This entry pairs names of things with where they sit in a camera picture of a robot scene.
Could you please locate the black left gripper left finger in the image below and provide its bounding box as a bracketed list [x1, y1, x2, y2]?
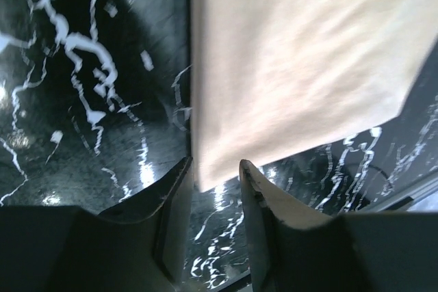
[97, 156, 193, 286]

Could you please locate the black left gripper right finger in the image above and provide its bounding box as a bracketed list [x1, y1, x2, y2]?
[239, 159, 332, 291]

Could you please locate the beige t-shirt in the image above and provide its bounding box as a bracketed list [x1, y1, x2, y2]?
[191, 0, 437, 191]

